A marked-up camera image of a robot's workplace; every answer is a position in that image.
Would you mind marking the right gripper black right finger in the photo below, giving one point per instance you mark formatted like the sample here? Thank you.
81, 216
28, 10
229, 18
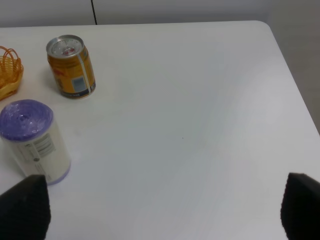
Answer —
300, 207

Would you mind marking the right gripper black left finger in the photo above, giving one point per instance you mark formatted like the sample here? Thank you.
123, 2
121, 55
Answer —
25, 212

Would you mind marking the orange plastic basket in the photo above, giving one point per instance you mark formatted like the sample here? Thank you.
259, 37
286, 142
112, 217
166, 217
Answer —
11, 72

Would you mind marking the white purple-lidded container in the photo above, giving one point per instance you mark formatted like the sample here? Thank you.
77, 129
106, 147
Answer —
29, 130

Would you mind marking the yellow drink can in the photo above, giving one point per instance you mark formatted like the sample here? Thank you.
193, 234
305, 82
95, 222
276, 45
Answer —
71, 66

